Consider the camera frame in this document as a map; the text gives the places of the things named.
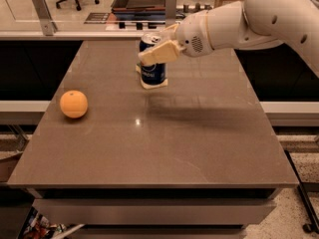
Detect metal glass post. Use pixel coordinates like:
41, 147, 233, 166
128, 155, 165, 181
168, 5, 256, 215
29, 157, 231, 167
32, 0, 57, 36
165, 0, 176, 27

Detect green and yellow sponge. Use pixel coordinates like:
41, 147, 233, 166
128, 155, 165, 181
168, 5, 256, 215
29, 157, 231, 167
136, 63, 168, 90

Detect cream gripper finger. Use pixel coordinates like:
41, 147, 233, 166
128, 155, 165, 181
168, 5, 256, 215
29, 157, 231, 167
138, 40, 184, 66
159, 24, 178, 41

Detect left metal glass post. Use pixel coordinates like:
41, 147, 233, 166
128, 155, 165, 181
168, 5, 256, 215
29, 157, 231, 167
32, 0, 57, 36

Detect blue pepsi can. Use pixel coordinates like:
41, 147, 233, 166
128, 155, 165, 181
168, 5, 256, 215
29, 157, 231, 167
140, 34, 165, 85

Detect orange fruit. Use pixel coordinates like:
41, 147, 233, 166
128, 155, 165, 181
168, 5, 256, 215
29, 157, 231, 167
60, 91, 89, 119

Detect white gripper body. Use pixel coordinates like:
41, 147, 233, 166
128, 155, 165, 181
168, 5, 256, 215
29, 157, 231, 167
175, 11, 213, 57

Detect colourful snack packets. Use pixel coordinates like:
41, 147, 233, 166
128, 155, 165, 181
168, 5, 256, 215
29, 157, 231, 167
18, 208, 67, 239

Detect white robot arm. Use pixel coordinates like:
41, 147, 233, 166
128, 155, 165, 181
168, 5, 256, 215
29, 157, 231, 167
139, 0, 319, 76

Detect centre metal glass post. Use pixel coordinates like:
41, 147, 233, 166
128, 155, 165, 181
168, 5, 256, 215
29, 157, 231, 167
165, 0, 176, 27

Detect grey drawer front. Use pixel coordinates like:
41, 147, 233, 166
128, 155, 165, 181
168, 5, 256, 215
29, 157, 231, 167
33, 199, 275, 226

